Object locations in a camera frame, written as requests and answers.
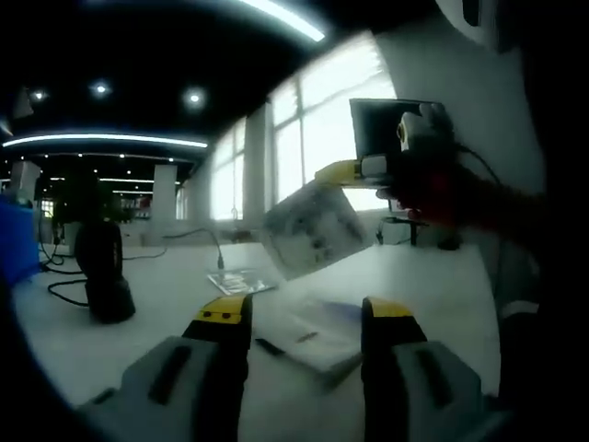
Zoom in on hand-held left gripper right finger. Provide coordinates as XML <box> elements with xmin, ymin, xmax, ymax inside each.
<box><xmin>361</xmin><ymin>297</ymin><xmax>514</xmax><ymax>442</ymax></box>

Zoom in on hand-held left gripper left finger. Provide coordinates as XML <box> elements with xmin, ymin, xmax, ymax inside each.
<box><xmin>73</xmin><ymin>293</ymin><xmax>255</xmax><ymax>442</ymax></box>

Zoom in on black laptop stand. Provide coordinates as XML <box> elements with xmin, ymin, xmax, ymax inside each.
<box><xmin>379</xmin><ymin>215</ymin><xmax>430</xmax><ymax>248</ymax></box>

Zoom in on white table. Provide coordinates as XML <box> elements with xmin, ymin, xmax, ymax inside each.
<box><xmin>11</xmin><ymin>241</ymin><xmax>502</xmax><ymax>442</ymax></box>

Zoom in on flat clear packet on table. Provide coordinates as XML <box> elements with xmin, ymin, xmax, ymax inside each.
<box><xmin>206</xmin><ymin>269</ymin><xmax>281</xmax><ymax>296</ymax></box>

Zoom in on person's dark work clothes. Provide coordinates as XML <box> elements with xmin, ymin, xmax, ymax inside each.
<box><xmin>487</xmin><ymin>27</ymin><xmax>589</xmax><ymax>406</ymax></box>

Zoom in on curved ceiling light strip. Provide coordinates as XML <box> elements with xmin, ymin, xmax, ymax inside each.
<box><xmin>2</xmin><ymin>133</ymin><xmax>209</xmax><ymax>149</ymax></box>
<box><xmin>238</xmin><ymin>0</ymin><xmax>326</xmax><ymax>41</ymax></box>

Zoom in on blue plastic bin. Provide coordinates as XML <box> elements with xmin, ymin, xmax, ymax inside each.
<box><xmin>0</xmin><ymin>192</ymin><xmax>40</xmax><ymax>286</ymax></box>

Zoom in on ceiling air vent panel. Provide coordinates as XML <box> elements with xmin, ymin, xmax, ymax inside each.
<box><xmin>12</xmin><ymin>86</ymin><xmax>34</xmax><ymax>120</ymax></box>

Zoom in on black wall monitor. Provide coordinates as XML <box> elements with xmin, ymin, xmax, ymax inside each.
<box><xmin>348</xmin><ymin>97</ymin><xmax>450</xmax><ymax>160</ymax></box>

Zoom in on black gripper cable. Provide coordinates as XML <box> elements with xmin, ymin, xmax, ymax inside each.
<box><xmin>459</xmin><ymin>143</ymin><xmax>503</xmax><ymax>186</ymax></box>

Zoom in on black power cable with plug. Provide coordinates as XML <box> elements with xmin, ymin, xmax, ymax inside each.
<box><xmin>160</xmin><ymin>228</ymin><xmax>226</xmax><ymax>273</ymax></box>

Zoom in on black scanner cable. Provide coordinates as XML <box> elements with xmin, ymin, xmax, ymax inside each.
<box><xmin>48</xmin><ymin>280</ymin><xmax>91</xmax><ymax>308</ymax></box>

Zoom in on black looped cable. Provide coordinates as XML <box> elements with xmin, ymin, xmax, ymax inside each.
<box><xmin>39</xmin><ymin>220</ymin><xmax>84</xmax><ymax>277</ymax></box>

